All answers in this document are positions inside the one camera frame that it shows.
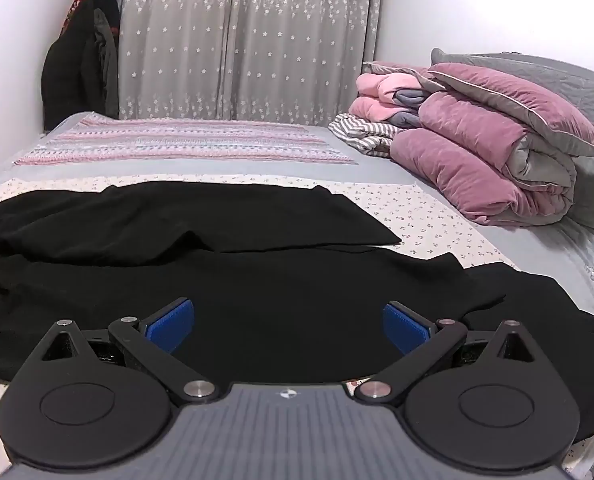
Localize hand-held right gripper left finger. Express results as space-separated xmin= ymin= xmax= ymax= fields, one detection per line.
xmin=39 ymin=298 xmax=220 ymax=407

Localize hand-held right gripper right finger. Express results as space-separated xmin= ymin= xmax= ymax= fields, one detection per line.
xmin=353 ymin=302 xmax=538 ymax=407

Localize black pants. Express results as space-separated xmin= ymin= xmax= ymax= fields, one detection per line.
xmin=0 ymin=181 xmax=594 ymax=443

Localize floral bed sheet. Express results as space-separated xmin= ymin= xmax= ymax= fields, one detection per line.
xmin=0 ymin=174 xmax=594 ymax=480

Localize grey bed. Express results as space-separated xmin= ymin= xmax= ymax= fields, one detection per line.
xmin=0 ymin=110 xmax=594 ymax=323

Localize pink striped blanket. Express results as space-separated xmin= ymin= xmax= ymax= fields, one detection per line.
xmin=14 ymin=114 xmax=359 ymax=167

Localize grey white striped garment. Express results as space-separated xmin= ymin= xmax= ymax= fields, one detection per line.
xmin=328 ymin=113 xmax=408 ymax=159

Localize grey-blue folded garment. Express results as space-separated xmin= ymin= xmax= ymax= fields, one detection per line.
xmin=388 ymin=87 xmax=428 ymax=129

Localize pink fleece garment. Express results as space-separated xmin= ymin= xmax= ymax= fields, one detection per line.
xmin=349 ymin=62 xmax=434 ymax=123

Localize pink pillow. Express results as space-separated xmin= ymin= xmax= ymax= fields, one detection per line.
xmin=427 ymin=62 xmax=594 ymax=158

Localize black hanging coat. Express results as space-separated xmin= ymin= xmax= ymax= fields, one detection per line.
xmin=41 ymin=0 xmax=102 ymax=132

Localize grey hanging garment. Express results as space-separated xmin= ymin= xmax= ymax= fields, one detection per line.
xmin=93 ymin=7 xmax=121 ymax=118

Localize grey quilted pillow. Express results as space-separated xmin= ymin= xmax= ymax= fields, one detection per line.
xmin=431 ymin=48 xmax=594 ymax=247

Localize grey star-print curtain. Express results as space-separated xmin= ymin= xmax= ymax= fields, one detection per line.
xmin=94 ymin=0 xmax=384 ymax=126

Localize red patterned hanging garment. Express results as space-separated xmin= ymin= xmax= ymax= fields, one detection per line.
xmin=62 ymin=0 xmax=90 ymax=31

